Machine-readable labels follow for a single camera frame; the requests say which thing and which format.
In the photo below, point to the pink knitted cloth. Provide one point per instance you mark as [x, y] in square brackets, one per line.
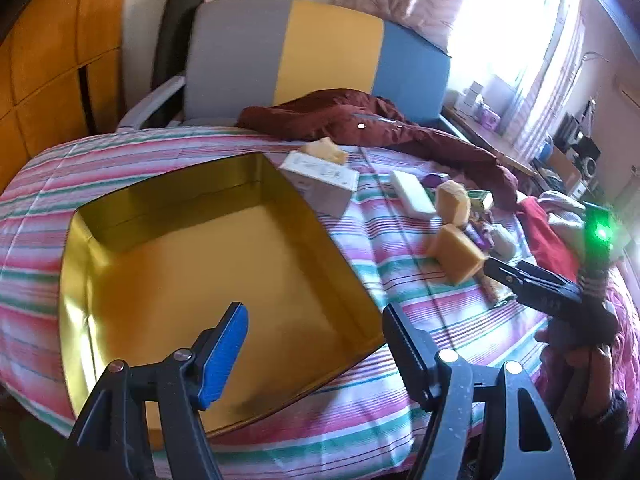
[565, 205]

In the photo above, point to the red cloth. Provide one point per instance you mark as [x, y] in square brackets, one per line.
[545, 245]

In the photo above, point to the purple tissue box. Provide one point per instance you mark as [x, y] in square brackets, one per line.
[488, 118]

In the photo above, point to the white cardboard carton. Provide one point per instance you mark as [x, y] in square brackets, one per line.
[325, 180]

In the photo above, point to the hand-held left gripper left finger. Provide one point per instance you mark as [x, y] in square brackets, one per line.
[226, 355]

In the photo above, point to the wooden desk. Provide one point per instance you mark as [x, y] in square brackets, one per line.
[490, 142]

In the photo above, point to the person's right hand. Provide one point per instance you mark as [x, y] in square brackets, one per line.
[575, 365]

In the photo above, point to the wooden wardrobe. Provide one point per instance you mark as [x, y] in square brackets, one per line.
[50, 60]

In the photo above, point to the red-brown jacket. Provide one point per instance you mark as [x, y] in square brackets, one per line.
[380, 125]

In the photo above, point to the striped bed blanket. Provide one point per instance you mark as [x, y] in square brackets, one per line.
[125, 160]

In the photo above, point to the rounded yellow sponge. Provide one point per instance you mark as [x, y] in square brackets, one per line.
[452, 201]

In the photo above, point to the white sock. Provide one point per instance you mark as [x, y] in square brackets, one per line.
[502, 240]

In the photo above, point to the grey yellow blue padded chair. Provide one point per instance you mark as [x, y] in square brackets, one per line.
[325, 50]

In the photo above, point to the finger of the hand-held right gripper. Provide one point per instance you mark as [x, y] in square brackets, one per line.
[510, 275]

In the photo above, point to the white rectangular bar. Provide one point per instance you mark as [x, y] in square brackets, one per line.
[412, 192]

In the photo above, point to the items on side desk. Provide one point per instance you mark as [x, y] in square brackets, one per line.
[470, 97]

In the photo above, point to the pink striped curtain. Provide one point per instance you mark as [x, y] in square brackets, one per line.
[550, 70]

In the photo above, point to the yellow sponge block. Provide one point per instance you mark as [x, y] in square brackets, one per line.
[325, 149]
[455, 252]

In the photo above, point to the purple packet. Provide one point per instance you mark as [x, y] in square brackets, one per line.
[436, 179]

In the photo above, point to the black radio speaker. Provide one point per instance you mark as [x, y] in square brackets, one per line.
[586, 152]

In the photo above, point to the golden rectangular tin box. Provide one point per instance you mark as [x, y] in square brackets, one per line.
[200, 270]

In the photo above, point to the person's right forearm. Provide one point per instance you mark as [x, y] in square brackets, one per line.
[595, 440]

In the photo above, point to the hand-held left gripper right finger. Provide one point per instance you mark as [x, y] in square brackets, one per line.
[407, 355]

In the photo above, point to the green and cream box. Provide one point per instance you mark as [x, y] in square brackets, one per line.
[481, 201]

